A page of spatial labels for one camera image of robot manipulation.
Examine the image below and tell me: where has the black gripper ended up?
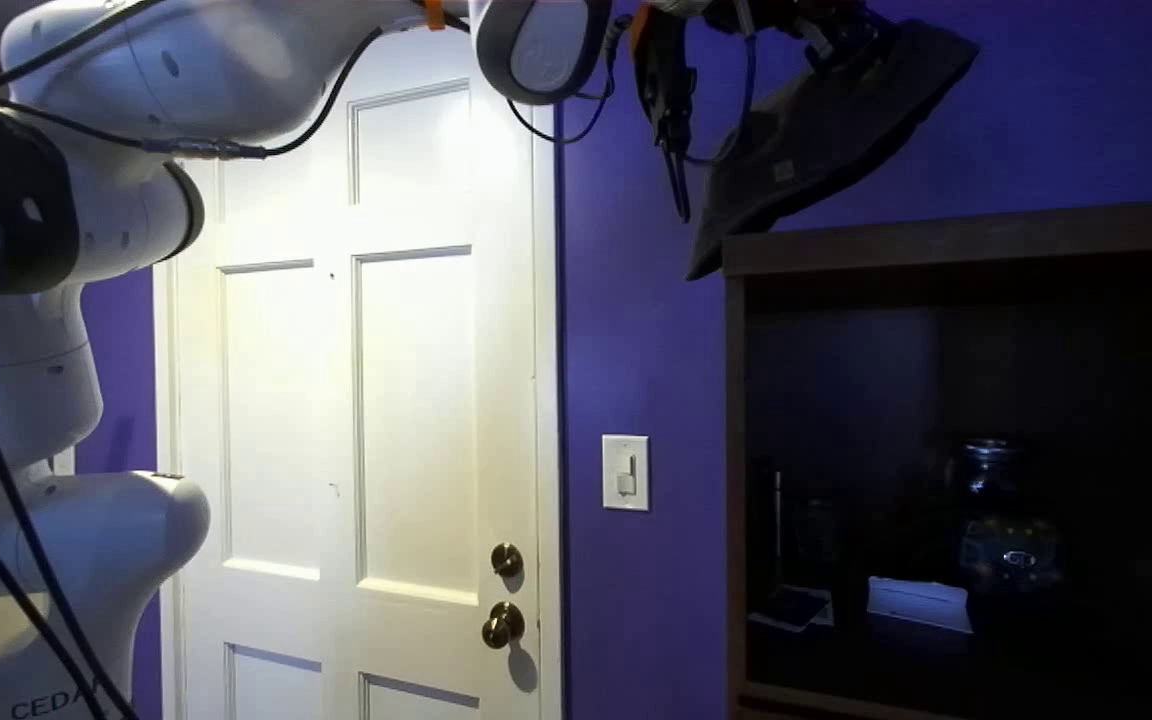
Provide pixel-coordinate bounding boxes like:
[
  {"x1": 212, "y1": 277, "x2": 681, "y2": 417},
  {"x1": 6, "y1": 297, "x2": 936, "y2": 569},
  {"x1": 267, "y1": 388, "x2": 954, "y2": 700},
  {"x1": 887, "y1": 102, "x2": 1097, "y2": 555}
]
[{"x1": 727, "y1": 0, "x2": 887, "y2": 57}]

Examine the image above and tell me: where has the dark grey cap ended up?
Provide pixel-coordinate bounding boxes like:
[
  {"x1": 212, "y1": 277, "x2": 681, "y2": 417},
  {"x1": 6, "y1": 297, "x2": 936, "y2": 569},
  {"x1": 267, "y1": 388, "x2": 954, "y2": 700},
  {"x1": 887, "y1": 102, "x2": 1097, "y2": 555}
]
[{"x1": 688, "y1": 11, "x2": 978, "y2": 279}]

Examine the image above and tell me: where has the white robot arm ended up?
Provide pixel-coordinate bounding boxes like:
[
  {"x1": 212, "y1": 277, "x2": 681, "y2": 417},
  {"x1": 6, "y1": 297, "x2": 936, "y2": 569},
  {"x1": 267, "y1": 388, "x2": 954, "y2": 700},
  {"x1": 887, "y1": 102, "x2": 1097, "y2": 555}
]
[{"x1": 0, "y1": 0, "x2": 615, "y2": 720}]

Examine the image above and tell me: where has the dark wooden cabinet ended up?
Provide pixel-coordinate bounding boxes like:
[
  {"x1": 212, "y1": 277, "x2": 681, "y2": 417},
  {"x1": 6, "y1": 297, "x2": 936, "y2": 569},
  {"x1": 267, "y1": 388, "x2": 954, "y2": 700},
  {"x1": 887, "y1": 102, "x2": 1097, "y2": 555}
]
[{"x1": 726, "y1": 199, "x2": 1152, "y2": 720}]

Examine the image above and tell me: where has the glass jar in cabinet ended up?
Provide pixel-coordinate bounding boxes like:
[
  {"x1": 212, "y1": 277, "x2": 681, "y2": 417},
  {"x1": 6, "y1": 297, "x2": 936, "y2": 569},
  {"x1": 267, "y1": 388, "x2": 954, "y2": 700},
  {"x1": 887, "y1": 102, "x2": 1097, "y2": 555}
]
[{"x1": 957, "y1": 438, "x2": 1068, "y2": 606}]

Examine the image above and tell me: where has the white box in cabinet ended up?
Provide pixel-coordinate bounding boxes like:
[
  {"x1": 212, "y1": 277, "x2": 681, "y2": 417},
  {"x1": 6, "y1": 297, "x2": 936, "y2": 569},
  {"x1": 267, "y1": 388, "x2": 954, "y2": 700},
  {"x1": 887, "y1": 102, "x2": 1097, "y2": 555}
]
[{"x1": 868, "y1": 576, "x2": 972, "y2": 637}]

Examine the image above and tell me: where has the white panel door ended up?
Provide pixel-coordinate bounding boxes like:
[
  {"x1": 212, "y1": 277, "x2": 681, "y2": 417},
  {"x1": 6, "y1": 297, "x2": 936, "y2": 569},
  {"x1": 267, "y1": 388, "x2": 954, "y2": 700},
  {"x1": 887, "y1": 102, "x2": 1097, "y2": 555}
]
[{"x1": 156, "y1": 32, "x2": 555, "y2": 720}]

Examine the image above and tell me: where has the round brass door knob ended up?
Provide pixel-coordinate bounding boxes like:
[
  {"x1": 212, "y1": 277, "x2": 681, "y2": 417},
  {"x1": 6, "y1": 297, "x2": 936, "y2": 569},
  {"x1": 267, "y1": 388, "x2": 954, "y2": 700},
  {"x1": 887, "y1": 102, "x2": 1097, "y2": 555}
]
[{"x1": 479, "y1": 600, "x2": 526, "y2": 649}]

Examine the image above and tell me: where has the round deadbolt lock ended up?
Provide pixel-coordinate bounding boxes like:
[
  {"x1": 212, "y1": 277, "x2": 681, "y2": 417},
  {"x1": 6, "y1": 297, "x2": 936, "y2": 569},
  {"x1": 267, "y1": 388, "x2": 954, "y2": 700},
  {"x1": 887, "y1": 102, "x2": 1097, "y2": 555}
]
[{"x1": 488, "y1": 546, "x2": 526, "y2": 581}]

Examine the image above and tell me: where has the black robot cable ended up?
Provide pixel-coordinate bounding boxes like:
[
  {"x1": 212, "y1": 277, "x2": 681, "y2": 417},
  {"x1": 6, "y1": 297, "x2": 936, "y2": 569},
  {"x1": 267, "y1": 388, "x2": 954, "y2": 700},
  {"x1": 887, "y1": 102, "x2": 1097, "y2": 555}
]
[{"x1": 0, "y1": 0, "x2": 769, "y2": 720}]

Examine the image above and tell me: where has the white wall light switch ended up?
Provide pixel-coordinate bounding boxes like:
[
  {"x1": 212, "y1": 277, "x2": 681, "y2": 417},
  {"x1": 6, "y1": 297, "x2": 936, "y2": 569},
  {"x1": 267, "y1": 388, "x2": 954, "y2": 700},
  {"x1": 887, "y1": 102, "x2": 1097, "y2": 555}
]
[{"x1": 601, "y1": 438, "x2": 649, "y2": 514}]

